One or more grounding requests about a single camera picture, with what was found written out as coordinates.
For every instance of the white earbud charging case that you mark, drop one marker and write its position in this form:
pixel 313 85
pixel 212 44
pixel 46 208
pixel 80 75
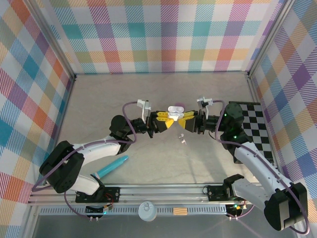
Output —
pixel 176 115

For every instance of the pink earbud charging case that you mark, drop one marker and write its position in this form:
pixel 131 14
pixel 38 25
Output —
pixel 178 104

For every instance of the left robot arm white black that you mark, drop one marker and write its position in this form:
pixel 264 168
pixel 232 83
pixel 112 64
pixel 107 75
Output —
pixel 99 148

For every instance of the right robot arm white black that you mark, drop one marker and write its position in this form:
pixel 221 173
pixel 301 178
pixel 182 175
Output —
pixel 252 161

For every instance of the black silver chessboard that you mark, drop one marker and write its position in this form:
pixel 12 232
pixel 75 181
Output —
pixel 257 124

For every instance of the teal cylindrical tube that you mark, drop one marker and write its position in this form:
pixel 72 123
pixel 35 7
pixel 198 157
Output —
pixel 116 163

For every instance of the small electronics board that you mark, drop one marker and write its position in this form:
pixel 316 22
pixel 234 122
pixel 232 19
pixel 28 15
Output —
pixel 107 207
pixel 235 207

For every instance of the small wooden block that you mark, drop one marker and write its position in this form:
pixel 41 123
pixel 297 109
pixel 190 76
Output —
pixel 180 211

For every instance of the white round plastic lid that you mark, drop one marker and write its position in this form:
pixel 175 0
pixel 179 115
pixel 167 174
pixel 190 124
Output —
pixel 147 212

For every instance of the aluminium side rail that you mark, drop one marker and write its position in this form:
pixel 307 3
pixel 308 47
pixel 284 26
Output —
pixel 67 99
pixel 253 91

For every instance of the aluminium mounting rail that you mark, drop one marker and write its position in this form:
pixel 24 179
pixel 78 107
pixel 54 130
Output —
pixel 161 192

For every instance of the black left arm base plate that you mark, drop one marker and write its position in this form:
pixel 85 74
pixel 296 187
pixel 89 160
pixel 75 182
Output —
pixel 112 193

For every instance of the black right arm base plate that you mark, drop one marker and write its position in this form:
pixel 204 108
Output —
pixel 215 192

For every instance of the aluminium frame post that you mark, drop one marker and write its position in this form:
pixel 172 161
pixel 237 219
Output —
pixel 269 37
pixel 53 37

